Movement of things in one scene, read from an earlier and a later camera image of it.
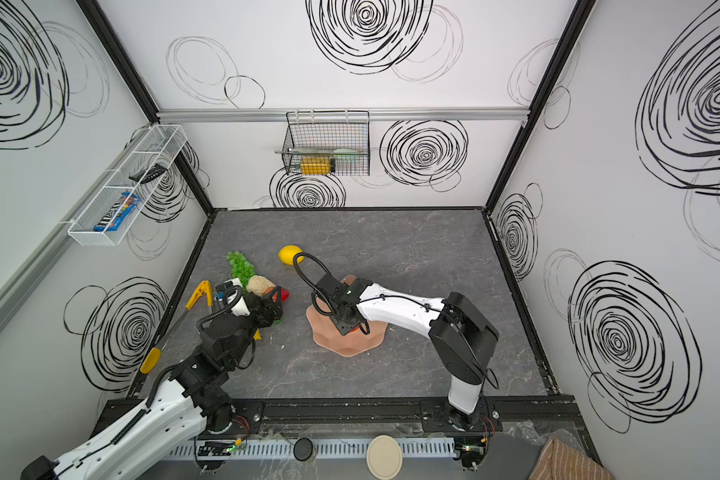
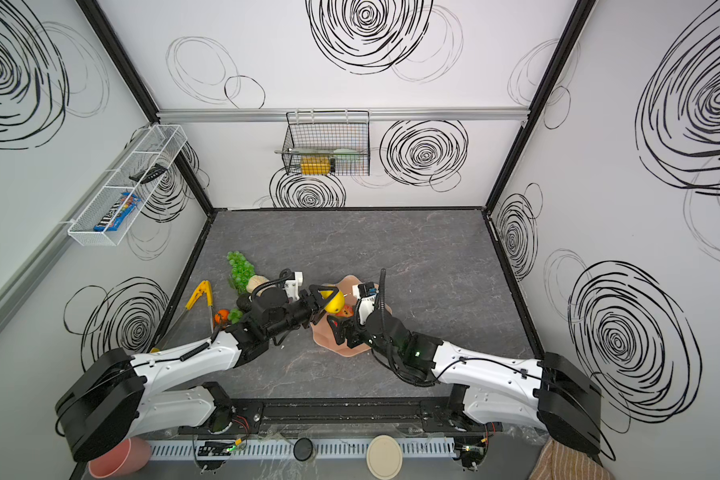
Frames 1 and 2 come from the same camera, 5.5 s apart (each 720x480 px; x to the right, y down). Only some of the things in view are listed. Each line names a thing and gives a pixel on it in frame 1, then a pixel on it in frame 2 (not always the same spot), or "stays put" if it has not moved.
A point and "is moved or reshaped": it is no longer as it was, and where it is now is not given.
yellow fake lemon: (287, 253) is moved or reshaped
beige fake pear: (258, 284) stays put
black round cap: (303, 449) stays put
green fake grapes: (240, 268) stays put
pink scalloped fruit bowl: (352, 344) stays put
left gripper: (264, 308) to (311, 302)
